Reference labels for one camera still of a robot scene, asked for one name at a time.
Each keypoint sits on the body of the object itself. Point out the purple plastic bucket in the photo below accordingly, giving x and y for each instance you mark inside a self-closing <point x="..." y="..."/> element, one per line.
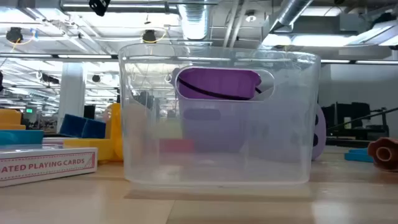
<point x="217" y="82"/>

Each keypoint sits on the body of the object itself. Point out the silver slanted ventilation duct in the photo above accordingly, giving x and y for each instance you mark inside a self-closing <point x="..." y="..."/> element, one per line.
<point x="290" y="12"/>

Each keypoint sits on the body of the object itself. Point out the blue rounded toy block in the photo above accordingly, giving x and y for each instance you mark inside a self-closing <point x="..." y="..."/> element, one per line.
<point x="18" y="137"/>

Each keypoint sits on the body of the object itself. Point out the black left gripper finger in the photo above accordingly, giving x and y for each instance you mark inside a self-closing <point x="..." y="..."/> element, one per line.
<point x="99" y="7"/>

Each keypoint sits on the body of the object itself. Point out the black ceiling device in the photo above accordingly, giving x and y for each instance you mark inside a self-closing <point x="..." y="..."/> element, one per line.
<point x="149" y="35"/>
<point x="14" y="34"/>
<point x="96" y="78"/>

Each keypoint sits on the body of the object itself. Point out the yellow toy block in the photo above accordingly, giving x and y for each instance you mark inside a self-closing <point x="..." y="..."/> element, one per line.
<point x="115" y="130"/>
<point x="9" y="118"/>
<point x="84" y="147"/>

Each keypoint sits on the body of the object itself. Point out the white building column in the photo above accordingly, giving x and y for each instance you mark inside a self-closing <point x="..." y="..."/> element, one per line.
<point x="71" y="93"/>

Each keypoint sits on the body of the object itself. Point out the brown toy block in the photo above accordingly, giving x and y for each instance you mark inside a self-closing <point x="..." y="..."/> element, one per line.
<point x="385" y="154"/>

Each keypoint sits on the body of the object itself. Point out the silver round ventilation duct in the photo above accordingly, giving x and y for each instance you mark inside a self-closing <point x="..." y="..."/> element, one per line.
<point x="194" y="21"/>

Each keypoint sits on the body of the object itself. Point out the blue plastic tray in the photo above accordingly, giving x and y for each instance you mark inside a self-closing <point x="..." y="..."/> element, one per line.
<point x="77" y="126"/>

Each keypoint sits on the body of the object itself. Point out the pink foam die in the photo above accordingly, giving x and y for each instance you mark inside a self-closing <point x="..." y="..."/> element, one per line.
<point x="107" y="115"/>

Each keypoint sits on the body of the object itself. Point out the green exit sign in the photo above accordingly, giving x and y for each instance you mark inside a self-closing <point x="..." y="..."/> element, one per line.
<point x="29" y="110"/>

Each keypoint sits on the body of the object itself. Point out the black cabinet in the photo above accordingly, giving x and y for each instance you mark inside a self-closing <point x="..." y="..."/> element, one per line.
<point x="89" y="112"/>

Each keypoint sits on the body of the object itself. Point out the black desk with monitors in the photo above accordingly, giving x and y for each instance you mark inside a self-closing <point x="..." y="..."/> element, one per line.
<point x="351" y="115"/>

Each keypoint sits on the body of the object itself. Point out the frosted clear plastic bin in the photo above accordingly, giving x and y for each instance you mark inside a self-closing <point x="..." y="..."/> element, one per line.
<point x="149" y="168"/>

